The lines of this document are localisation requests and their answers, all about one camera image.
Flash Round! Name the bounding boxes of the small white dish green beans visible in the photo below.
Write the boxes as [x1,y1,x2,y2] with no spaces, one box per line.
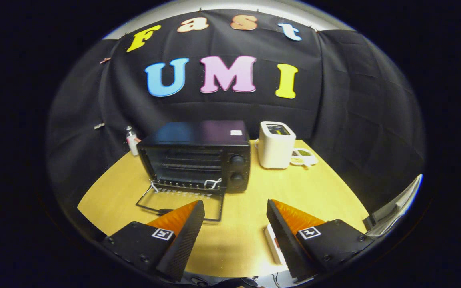
[291,148,318,168]

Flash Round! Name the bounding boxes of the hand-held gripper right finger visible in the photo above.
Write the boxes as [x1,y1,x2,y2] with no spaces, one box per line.
[266,199,375,283]

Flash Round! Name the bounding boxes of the white grey panel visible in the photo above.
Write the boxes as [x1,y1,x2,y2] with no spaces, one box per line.
[365,174,424,236]

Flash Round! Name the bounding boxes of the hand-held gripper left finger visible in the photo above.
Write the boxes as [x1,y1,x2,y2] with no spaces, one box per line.
[102,200,206,282]

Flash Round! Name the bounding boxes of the white square plate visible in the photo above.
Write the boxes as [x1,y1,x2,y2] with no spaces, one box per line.
[265,224,288,265]

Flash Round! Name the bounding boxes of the white toaster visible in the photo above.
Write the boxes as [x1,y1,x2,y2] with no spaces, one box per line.
[255,121,297,170]

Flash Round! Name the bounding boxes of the clear bottle pink label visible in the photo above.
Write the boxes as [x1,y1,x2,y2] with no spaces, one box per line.
[125,126,141,156]

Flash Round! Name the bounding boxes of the black toaster oven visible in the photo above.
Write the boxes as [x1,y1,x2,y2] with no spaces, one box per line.
[136,120,252,222]

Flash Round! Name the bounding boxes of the black backdrop cloth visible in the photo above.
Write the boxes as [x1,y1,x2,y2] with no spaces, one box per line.
[46,9,427,240]

